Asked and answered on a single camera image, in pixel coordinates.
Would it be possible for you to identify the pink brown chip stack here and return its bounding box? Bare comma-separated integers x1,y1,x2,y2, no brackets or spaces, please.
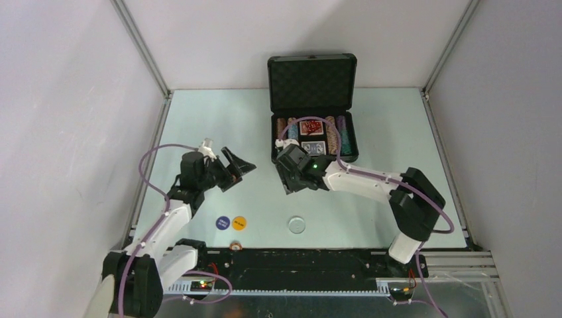
325,116,339,156

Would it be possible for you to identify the blue playing card deck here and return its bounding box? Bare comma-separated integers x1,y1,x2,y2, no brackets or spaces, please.
301,141,327,156

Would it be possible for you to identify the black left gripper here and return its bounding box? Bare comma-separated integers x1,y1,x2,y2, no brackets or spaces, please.
197,147,254,192

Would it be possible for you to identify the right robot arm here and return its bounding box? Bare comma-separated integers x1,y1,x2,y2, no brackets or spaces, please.
274,144,446,277

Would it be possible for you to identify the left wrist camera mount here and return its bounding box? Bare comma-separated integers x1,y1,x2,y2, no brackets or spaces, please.
197,138,217,161

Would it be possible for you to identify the orange poker chip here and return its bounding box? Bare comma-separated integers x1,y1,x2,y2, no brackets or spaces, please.
229,242,243,251

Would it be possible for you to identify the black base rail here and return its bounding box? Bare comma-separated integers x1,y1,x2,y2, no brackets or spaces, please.
196,248,429,292

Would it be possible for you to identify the yellow big blind button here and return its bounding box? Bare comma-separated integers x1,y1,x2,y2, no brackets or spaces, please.
232,216,247,231

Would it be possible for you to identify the purple green chip stack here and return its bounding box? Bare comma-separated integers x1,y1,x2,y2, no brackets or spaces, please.
336,115,352,156

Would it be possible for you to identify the red dice set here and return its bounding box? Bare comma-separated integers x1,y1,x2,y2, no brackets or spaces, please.
299,120,324,136

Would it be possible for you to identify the blue orange chip stack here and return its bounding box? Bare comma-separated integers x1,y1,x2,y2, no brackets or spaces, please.
287,117,299,140

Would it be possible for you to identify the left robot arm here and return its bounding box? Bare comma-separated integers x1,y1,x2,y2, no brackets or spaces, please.
101,142,256,317

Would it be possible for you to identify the blue small blind button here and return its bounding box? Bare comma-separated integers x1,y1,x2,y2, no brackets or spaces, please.
215,216,231,231

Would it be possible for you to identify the black poker case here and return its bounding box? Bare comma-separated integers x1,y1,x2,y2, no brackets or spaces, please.
267,53,359,162

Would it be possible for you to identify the clear dealer button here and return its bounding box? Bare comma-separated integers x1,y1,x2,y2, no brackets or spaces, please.
288,217,306,235

